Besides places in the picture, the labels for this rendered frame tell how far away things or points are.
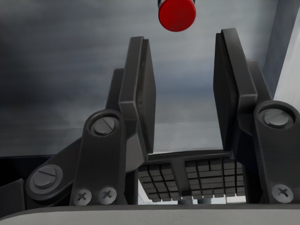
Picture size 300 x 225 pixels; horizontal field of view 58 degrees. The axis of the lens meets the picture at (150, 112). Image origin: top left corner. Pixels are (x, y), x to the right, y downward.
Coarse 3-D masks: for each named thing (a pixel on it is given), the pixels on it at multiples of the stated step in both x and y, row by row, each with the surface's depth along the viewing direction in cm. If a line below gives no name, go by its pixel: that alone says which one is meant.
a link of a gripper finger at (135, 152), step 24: (144, 48) 10; (120, 72) 10; (144, 72) 9; (120, 96) 8; (144, 96) 9; (144, 120) 9; (72, 144) 8; (144, 144) 10; (48, 168) 8; (72, 168) 8; (48, 192) 7
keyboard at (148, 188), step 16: (160, 160) 44; (176, 160) 44; (192, 160) 44; (208, 160) 44; (224, 160) 43; (144, 176) 46; (160, 176) 46; (176, 176) 48; (192, 176) 46; (208, 176) 46; (224, 176) 45; (240, 176) 45; (160, 192) 50; (176, 192) 50; (192, 192) 49; (208, 192) 49; (224, 192) 51; (240, 192) 49
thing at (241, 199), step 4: (156, 152) 45; (160, 152) 45; (164, 152) 45; (168, 152) 45; (172, 152) 45; (176, 152) 45; (140, 184) 53; (140, 188) 54; (140, 192) 55; (144, 192) 55; (140, 196) 57; (144, 196) 57; (236, 196) 56; (240, 196) 56; (244, 196) 56; (144, 200) 58; (148, 200) 58; (228, 200) 58; (232, 200) 58; (236, 200) 57; (240, 200) 57; (244, 200) 57
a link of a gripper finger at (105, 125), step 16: (96, 112) 8; (112, 112) 8; (96, 128) 8; (112, 128) 8; (80, 144) 8; (96, 144) 7; (112, 144) 7; (80, 160) 7; (96, 160) 7; (112, 160) 7; (80, 176) 7; (96, 176) 7; (112, 176) 7; (128, 176) 9; (80, 192) 6; (96, 192) 6; (112, 192) 6; (128, 192) 9
